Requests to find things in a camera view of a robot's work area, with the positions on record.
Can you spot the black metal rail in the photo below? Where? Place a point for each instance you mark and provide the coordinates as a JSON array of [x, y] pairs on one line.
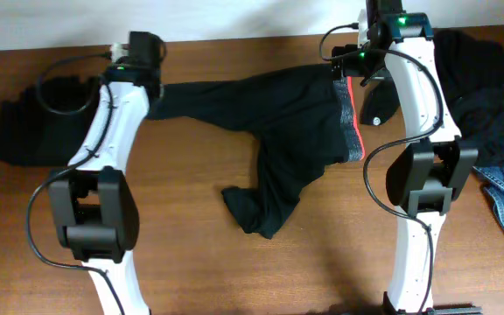
[[455, 309]]

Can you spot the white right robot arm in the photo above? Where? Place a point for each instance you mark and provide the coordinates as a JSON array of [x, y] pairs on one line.
[[430, 173]]

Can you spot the black garment with button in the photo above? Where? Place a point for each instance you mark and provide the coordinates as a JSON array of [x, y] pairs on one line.
[[380, 104]]

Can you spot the black knit garment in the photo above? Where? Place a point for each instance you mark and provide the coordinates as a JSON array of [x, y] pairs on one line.
[[466, 64]]

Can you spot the black folded cloth pile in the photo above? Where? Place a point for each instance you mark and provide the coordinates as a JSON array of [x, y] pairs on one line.
[[31, 136]]

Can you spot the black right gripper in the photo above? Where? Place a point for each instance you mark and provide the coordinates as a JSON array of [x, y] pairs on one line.
[[351, 52]]

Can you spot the black pants with red waistband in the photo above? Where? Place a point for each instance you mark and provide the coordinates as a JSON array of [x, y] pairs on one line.
[[303, 119]]

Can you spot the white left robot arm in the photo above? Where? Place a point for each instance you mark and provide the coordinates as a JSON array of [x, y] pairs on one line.
[[93, 210]]

